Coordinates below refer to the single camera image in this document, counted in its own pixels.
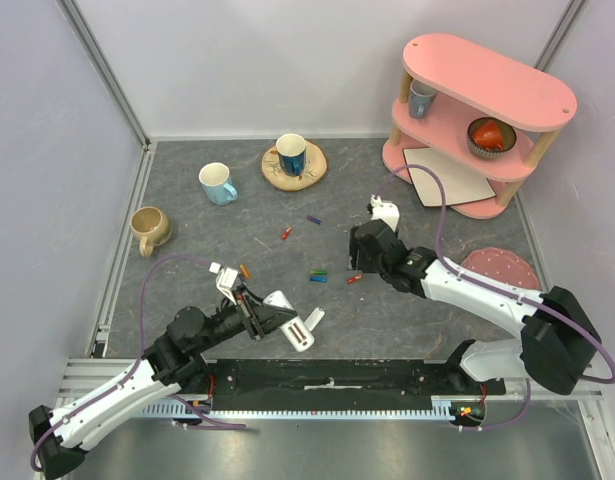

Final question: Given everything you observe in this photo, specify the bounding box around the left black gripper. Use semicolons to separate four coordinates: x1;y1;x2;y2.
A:
194;283;297;353

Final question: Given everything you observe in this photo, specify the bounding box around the white remote control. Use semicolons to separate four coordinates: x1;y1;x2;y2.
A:
263;290;315;352

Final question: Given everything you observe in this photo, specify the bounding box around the white battery cover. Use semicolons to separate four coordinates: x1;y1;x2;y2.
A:
305;307;325;331

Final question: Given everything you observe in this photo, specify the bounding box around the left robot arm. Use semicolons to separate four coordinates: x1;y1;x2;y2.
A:
28;286;313;479

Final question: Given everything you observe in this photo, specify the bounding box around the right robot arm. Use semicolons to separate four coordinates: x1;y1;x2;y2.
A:
349;220;602;395

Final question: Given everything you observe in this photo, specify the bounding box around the purple battery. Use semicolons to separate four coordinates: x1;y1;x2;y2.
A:
307;215;322;225

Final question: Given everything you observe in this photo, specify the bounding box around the red orange battery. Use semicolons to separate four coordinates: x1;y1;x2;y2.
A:
281;226;292;241

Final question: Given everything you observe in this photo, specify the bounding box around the beige floral plate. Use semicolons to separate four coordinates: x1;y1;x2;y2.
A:
261;140;328;192

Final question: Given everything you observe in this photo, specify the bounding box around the white square plate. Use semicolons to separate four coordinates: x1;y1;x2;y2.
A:
403;148;495;207

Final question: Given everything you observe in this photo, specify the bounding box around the pink dotted plate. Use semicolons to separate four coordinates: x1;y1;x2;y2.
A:
461;247;540;290

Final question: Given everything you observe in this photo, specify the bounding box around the dark blue mug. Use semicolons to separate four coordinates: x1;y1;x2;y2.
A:
275;133;306;177

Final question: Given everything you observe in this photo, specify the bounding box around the light blue mug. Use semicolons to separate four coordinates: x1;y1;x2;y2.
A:
198;162;238;206

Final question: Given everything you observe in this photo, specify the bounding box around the beige mug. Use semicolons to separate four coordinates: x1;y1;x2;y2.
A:
130;206;171;258

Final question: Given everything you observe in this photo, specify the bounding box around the grey-blue mug on shelf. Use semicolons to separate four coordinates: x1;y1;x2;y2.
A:
408;80;437;119

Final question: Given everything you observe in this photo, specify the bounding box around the red cup in bowl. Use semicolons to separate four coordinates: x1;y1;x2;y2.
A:
471;120;503;150

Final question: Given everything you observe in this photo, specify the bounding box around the dark patterned bowl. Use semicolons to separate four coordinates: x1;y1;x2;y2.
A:
466;117;517;160

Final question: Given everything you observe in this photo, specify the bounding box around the pink three-tier shelf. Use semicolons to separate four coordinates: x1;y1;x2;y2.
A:
382;33;577;220

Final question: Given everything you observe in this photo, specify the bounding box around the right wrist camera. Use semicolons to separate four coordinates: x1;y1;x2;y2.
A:
369;195;400;233

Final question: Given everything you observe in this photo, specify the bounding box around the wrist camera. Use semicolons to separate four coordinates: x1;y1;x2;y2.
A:
369;195;400;233
209;262;240;304

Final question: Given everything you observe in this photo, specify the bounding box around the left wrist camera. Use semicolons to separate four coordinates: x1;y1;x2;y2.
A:
209;262;240;304

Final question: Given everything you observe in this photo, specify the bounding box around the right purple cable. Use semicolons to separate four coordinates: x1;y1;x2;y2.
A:
379;164;615;434

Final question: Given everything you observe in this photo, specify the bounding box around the purple cable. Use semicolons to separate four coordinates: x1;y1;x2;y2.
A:
30;252;248;471
379;164;615;434

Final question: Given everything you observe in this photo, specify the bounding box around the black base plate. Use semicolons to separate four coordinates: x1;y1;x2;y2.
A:
182;359;506;412

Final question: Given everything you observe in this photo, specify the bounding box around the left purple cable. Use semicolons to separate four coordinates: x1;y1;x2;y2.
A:
30;252;248;471

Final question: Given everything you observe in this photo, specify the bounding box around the blue-white cable duct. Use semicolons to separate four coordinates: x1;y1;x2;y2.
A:
136;397;488;419

